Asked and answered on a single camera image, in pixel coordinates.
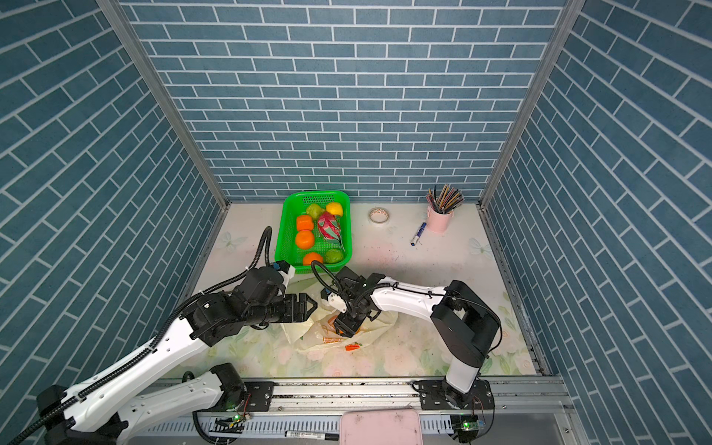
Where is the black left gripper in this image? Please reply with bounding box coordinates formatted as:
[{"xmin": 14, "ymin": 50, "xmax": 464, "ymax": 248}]
[{"xmin": 245, "ymin": 291, "xmax": 322, "ymax": 327}]

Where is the yellowish plastic bag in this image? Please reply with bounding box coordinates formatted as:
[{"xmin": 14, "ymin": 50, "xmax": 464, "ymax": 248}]
[{"xmin": 282, "ymin": 278, "xmax": 398, "ymax": 354}]

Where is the pink dragon fruit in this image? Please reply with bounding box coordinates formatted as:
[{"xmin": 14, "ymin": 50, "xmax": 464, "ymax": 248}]
[{"xmin": 317, "ymin": 211, "xmax": 343, "ymax": 248}]

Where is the yellow green pear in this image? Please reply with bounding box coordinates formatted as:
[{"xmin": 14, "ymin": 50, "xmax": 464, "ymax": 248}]
[{"xmin": 305, "ymin": 203, "xmax": 326, "ymax": 221}]

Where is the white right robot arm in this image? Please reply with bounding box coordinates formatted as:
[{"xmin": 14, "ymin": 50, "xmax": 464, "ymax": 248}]
[{"xmin": 310, "ymin": 261, "xmax": 502, "ymax": 410}]

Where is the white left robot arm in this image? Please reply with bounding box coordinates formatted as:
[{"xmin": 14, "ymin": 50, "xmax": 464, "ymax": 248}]
[{"xmin": 12, "ymin": 227, "xmax": 318, "ymax": 444}]

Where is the blue white marker pen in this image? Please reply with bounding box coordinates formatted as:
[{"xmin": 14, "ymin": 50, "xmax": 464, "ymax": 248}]
[{"xmin": 410, "ymin": 222, "xmax": 426, "ymax": 247}]

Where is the green plastic basket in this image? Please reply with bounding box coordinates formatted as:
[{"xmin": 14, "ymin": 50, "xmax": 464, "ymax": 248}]
[{"xmin": 276, "ymin": 191, "xmax": 353, "ymax": 274}]

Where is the tape roll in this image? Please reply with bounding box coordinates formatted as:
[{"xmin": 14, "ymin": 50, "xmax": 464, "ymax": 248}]
[{"xmin": 368, "ymin": 208, "xmax": 390, "ymax": 225}]

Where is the pink pencil cup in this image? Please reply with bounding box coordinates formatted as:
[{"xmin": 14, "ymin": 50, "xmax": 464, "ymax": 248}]
[{"xmin": 426, "ymin": 207, "xmax": 454, "ymax": 234}]

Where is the black marker pen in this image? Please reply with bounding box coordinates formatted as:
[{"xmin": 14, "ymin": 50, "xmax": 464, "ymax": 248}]
[{"xmin": 285, "ymin": 431, "xmax": 339, "ymax": 441}]

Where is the pink box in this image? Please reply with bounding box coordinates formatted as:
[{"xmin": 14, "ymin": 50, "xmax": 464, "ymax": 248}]
[{"xmin": 339, "ymin": 409, "xmax": 424, "ymax": 445}]

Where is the coloured pencils bunch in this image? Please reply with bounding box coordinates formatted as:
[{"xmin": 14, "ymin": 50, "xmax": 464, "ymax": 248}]
[{"xmin": 426, "ymin": 185, "xmax": 465, "ymax": 215}]

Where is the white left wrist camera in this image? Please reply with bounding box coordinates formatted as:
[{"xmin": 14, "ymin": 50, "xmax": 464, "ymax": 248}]
[{"xmin": 273, "ymin": 261, "xmax": 296, "ymax": 287}]

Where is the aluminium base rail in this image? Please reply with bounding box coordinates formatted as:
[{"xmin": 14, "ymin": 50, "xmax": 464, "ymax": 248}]
[{"xmin": 118, "ymin": 376, "xmax": 587, "ymax": 444}]

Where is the aluminium corner post left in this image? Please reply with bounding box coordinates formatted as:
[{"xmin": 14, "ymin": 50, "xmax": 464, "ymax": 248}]
[{"xmin": 96, "ymin": 0, "xmax": 229, "ymax": 211}]

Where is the aluminium corner post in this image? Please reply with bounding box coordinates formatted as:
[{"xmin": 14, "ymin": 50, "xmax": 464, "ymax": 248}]
[
  {"xmin": 96, "ymin": 0, "xmax": 229, "ymax": 211},
  {"xmin": 479, "ymin": 0, "xmax": 585, "ymax": 211}
]

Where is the aluminium corner post right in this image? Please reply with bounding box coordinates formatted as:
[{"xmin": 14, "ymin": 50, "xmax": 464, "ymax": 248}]
[{"xmin": 479, "ymin": 0, "xmax": 585, "ymax": 211}]

